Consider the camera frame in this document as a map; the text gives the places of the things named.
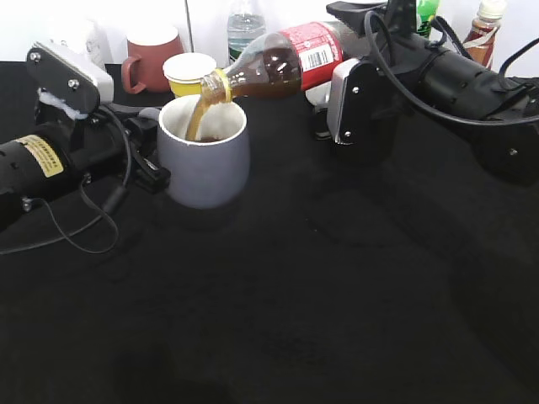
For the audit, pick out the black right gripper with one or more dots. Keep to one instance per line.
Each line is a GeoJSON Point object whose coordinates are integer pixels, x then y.
{"type": "Point", "coordinates": [376, 141]}

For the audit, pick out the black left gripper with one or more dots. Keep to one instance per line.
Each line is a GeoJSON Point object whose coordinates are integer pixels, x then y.
{"type": "Point", "coordinates": [104, 143]}

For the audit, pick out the cola bottle red label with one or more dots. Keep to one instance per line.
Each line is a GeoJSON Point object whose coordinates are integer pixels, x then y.
{"type": "Point", "coordinates": [283, 63]}

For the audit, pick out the grey ceramic mug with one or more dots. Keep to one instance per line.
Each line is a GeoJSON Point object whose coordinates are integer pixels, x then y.
{"type": "Point", "coordinates": [209, 173]}

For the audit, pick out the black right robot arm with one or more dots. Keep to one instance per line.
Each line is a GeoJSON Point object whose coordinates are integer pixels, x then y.
{"type": "Point", "coordinates": [377, 68]}

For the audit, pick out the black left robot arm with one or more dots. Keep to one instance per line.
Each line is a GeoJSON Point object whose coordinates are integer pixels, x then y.
{"type": "Point", "coordinates": [62, 154]}

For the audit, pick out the yellow paper cup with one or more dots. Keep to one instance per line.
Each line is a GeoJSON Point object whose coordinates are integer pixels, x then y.
{"type": "Point", "coordinates": [185, 71]}

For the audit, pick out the green sprite bottle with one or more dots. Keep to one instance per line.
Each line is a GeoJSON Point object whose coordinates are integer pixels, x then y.
{"type": "Point", "coordinates": [426, 10]}

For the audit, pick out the clear water bottle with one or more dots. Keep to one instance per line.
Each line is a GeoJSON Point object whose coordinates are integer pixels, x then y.
{"type": "Point", "coordinates": [245, 23]}

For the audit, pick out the dark red mug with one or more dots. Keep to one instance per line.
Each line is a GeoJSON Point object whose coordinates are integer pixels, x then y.
{"type": "Point", "coordinates": [148, 47]}

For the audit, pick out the white bottle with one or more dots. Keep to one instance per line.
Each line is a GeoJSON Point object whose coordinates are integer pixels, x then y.
{"type": "Point", "coordinates": [78, 34]}

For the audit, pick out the brown tea bottle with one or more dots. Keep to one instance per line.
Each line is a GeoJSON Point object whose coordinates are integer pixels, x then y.
{"type": "Point", "coordinates": [480, 40]}

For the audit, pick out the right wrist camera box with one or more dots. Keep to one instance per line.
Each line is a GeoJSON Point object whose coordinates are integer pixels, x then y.
{"type": "Point", "coordinates": [352, 99]}

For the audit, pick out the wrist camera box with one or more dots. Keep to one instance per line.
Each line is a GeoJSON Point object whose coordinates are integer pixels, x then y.
{"type": "Point", "coordinates": [68, 81]}
{"type": "Point", "coordinates": [352, 99]}

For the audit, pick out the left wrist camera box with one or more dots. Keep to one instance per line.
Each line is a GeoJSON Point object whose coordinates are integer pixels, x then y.
{"type": "Point", "coordinates": [68, 81]}

